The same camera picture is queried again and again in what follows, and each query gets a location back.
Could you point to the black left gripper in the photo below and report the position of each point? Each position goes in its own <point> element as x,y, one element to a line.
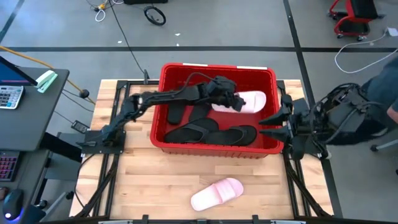
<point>220,88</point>

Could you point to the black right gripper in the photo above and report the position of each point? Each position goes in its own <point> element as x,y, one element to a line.
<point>300,124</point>

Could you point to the pink slide sandal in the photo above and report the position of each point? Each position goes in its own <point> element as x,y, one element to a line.
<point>253,101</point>
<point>217,194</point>

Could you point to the black flip-flop sandal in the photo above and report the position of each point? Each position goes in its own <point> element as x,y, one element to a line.
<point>236,135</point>
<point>186,132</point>

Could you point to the black slide sandal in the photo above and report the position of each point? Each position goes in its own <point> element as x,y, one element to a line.
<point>175,115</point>
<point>199,112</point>

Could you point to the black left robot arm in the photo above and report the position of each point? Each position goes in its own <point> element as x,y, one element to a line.
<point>168,96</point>

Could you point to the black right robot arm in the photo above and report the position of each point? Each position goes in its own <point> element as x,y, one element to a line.
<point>348,118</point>

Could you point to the red plastic bin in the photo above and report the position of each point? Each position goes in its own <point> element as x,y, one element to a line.
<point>267,146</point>

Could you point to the grey office chair base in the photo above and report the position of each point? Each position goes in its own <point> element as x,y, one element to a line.
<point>385,145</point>

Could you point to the person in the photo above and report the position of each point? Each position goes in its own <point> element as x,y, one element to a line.
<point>384,84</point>

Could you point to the red office chair base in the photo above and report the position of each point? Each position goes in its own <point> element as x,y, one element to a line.
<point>353,18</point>

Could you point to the black power adapter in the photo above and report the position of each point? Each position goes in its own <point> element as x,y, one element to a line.
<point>80,126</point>

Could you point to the mint green stapler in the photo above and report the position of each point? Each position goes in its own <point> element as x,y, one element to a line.
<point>46,81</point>

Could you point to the black office desk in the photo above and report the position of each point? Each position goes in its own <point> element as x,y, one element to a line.
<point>28,118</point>

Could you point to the grey desk calculator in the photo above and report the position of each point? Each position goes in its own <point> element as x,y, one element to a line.
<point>11,97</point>

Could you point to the computer monitor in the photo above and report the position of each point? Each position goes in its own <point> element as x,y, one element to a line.
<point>12,74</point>

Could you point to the keyboard with pink keys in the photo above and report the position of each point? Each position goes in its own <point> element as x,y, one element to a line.
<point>7,165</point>

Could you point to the black computer mouse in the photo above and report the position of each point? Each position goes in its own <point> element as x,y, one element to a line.
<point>12,203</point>

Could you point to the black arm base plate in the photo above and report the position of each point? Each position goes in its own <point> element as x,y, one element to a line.
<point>93,144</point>

